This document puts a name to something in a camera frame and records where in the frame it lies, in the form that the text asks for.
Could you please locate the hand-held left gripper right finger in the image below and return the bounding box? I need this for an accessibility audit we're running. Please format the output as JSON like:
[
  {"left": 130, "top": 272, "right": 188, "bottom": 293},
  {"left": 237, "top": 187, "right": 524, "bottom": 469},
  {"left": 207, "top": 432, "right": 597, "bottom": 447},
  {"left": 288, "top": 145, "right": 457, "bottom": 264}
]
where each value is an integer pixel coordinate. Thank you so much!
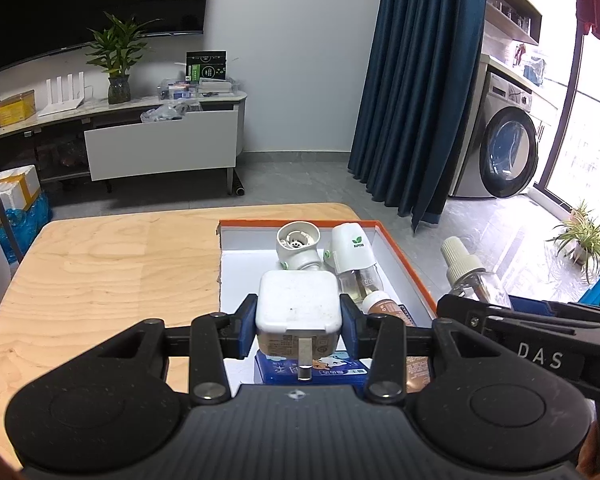
[{"left": 340, "top": 295, "right": 512, "bottom": 406}]

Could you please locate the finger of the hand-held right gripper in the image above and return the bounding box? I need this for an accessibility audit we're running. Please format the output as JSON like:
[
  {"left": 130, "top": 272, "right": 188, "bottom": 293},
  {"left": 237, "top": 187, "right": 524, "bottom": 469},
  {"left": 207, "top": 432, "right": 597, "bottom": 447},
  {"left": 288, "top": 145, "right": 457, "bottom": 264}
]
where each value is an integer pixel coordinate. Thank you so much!
[
  {"left": 510, "top": 295, "right": 600, "bottom": 317},
  {"left": 436, "top": 294, "right": 514, "bottom": 334}
]

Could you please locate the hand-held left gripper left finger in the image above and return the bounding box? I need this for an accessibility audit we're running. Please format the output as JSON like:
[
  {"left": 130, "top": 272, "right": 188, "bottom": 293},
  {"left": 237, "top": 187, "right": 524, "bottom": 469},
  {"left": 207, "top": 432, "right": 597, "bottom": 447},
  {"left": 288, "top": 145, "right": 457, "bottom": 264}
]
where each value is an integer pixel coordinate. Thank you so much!
[{"left": 97, "top": 293, "right": 259, "bottom": 406}]

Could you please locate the brown cosmetic tube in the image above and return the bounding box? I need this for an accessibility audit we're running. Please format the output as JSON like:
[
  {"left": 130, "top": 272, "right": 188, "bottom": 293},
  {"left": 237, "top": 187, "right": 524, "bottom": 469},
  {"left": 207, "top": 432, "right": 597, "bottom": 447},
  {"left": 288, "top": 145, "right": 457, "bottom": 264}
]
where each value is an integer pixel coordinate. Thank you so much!
[{"left": 362, "top": 291, "right": 432, "bottom": 394}]

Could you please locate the clear refill bottle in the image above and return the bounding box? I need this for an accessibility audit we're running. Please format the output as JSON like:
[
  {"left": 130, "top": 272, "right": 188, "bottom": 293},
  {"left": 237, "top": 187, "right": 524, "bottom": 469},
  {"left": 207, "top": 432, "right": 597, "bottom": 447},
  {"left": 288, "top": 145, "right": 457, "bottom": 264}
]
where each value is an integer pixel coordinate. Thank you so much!
[{"left": 441, "top": 237, "right": 512, "bottom": 309}]

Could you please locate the orange-edged white cardboard box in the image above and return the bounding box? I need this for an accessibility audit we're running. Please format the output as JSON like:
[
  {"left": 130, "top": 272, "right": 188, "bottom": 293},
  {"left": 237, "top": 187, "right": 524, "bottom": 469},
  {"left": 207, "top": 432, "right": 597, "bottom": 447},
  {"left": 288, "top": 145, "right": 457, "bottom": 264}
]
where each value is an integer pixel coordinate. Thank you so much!
[{"left": 216, "top": 219, "right": 439, "bottom": 396}]

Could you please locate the blue plastic box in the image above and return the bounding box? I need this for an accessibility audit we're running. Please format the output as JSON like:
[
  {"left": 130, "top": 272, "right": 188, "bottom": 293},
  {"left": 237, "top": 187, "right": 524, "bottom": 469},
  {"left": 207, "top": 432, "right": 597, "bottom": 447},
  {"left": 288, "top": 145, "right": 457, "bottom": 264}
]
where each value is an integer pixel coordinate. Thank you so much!
[{"left": 254, "top": 350, "right": 371, "bottom": 387}]

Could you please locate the white charger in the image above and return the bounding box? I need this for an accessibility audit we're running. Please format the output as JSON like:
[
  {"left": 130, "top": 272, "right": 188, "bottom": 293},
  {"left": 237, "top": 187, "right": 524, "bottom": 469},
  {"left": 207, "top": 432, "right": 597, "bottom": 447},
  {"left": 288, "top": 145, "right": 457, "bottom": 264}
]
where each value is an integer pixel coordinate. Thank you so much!
[{"left": 256, "top": 270, "right": 342, "bottom": 382}]

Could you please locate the white plug-in heater with bottle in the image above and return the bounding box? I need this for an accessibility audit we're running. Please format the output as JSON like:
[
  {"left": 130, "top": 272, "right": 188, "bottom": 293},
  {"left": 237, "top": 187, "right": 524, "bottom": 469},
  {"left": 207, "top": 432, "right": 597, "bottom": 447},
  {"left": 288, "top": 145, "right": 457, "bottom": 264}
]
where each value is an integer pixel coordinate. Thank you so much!
[{"left": 325, "top": 222, "right": 385, "bottom": 306}]

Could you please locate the potted spider plant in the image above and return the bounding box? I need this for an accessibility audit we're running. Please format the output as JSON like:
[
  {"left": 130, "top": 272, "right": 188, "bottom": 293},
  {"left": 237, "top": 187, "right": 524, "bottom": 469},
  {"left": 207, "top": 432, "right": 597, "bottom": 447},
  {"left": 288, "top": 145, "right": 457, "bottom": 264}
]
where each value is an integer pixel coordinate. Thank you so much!
[{"left": 547, "top": 200, "right": 600, "bottom": 282}]

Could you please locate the silver washing machine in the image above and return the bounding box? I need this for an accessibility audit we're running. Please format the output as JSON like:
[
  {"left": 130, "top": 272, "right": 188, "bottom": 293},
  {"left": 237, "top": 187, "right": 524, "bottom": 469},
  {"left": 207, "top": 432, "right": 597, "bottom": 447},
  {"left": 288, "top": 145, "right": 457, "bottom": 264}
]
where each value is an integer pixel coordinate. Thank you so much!
[{"left": 450, "top": 71, "right": 544, "bottom": 200}]

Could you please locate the white cabinet drawer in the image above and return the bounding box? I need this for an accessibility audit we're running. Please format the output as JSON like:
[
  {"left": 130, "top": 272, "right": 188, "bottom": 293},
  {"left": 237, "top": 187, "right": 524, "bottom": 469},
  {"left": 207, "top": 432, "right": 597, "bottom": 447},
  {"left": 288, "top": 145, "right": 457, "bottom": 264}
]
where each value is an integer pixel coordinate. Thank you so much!
[{"left": 84, "top": 107, "right": 241, "bottom": 182}]

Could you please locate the white laundry counter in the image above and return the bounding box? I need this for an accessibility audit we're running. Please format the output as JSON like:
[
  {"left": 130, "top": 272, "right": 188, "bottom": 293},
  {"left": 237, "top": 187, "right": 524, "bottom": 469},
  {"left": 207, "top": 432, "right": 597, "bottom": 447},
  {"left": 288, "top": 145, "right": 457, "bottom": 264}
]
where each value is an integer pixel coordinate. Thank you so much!
[{"left": 480, "top": 52, "right": 562, "bottom": 112}]

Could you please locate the clear plastic bag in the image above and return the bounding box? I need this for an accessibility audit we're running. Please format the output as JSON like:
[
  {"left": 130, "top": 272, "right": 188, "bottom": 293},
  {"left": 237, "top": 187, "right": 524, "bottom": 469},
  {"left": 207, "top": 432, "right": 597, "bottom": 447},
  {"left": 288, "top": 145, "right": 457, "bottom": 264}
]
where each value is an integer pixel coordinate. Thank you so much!
[{"left": 140, "top": 100, "right": 201, "bottom": 124}]

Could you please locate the blue curtain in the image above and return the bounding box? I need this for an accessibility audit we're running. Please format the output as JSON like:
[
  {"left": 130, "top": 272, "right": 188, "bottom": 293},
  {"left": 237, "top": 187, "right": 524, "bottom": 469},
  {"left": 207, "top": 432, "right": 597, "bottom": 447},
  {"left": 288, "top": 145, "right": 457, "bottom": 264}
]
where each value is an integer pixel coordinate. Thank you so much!
[{"left": 349, "top": 0, "right": 491, "bottom": 234}]

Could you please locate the pile of small boxes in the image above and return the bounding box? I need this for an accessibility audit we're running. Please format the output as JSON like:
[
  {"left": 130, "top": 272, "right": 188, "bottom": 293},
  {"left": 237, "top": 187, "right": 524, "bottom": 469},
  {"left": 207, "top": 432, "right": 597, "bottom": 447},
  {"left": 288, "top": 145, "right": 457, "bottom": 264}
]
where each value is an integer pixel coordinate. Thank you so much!
[{"left": 157, "top": 77, "right": 236, "bottom": 102}]

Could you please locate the blue water bottle pack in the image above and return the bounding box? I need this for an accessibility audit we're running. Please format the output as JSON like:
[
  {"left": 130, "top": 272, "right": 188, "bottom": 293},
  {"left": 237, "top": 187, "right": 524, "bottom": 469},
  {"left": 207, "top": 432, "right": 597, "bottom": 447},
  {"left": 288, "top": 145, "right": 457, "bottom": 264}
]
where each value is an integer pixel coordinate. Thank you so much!
[{"left": 0, "top": 192, "right": 53, "bottom": 264}]

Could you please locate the black and green box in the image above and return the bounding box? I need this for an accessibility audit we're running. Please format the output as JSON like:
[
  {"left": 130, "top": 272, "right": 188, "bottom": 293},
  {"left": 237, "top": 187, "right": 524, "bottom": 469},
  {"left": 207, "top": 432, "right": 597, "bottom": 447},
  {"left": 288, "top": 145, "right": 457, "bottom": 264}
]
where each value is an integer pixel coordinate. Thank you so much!
[{"left": 186, "top": 50, "right": 228, "bottom": 83}]

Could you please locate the white and yellow cardboard box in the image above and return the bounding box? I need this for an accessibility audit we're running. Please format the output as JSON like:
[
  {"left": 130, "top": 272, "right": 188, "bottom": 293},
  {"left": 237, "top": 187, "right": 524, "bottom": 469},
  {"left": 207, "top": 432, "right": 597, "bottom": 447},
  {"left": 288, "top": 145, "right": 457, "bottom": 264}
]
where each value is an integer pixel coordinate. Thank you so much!
[{"left": 0, "top": 165, "right": 42, "bottom": 212}]

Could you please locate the grey television cabinet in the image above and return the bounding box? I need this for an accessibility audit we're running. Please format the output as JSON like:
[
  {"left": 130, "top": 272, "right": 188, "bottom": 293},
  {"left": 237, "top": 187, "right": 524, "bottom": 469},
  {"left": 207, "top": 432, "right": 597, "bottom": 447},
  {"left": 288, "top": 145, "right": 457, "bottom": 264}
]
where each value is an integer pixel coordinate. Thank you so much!
[{"left": 0, "top": 89, "right": 249, "bottom": 197}]

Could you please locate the white router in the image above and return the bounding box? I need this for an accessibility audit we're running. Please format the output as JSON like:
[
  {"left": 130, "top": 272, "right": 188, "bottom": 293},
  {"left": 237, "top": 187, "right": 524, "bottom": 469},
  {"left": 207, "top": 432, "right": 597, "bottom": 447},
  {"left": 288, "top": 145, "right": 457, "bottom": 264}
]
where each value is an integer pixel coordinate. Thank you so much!
[{"left": 39, "top": 72, "right": 87, "bottom": 117}]

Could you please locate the bamboo plant in glass vase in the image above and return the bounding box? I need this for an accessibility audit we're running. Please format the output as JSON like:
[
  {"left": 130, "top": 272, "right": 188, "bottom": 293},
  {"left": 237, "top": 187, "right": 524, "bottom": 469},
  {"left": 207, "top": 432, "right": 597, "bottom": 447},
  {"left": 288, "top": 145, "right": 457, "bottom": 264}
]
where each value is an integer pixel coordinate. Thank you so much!
[{"left": 85, "top": 12, "right": 161, "bottom": 106}]

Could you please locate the black television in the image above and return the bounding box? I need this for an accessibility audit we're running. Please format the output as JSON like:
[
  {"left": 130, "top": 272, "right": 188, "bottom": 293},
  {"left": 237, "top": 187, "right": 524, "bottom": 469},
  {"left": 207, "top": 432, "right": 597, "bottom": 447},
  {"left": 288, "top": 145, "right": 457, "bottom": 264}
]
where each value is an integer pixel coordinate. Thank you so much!
[{"left": 0, "top": 0, "right": 211, "bottom": 79}]

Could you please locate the wall shelf with glasses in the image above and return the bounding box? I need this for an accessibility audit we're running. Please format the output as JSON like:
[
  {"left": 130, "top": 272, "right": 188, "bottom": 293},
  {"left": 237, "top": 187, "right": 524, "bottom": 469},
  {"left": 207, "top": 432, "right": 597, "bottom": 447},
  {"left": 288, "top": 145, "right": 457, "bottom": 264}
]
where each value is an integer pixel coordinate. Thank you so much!
[{"left": 485, "top": 0, "right": 547, "bottom": 47}]

